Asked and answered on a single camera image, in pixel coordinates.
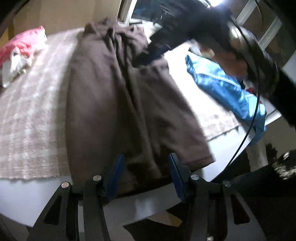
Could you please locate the pink plaid blanket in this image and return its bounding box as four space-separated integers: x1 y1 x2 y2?
0 27 242 180

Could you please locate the person's right hand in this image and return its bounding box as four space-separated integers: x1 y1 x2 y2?
210 52 248 77

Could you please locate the light wooden cabinet panel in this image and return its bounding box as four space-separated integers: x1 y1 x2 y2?
13 0 121 35

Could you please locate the pink folded garment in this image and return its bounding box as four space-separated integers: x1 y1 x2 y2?
1 26 47 68

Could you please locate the brown sweatshirt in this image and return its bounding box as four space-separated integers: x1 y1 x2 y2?
66 20 214 197

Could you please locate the white folded cloth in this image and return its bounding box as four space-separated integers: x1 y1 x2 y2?
1 45 35 88

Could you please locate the blue satin jacket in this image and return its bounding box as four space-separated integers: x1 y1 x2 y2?
185 53 266 145

